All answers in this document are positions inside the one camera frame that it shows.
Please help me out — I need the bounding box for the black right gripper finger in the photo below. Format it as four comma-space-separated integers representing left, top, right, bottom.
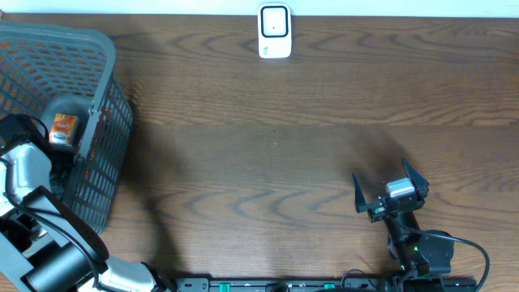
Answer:
352, 173, 369, 213
402, 157, 429, 198

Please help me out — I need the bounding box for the orange small carton box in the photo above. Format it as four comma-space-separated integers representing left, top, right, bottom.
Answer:
49, 114, 80, 146

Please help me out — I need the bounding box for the red Top candy bar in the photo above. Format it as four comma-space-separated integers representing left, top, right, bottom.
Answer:
78, 107, 114, 179

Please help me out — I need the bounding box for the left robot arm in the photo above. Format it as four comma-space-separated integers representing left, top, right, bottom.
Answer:
1, 114, 177, 291

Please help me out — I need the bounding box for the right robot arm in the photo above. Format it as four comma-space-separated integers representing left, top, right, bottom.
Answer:
353, 159, 453, 291

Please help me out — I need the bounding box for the white barcode scanner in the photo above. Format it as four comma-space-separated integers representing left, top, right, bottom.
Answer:
257, 3, 292, 59

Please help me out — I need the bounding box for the grey plastic mesh basket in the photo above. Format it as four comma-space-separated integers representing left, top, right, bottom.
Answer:
1, 20, 133, 233

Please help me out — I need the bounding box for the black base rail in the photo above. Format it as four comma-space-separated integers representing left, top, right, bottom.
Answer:
174, 277, 478, 292

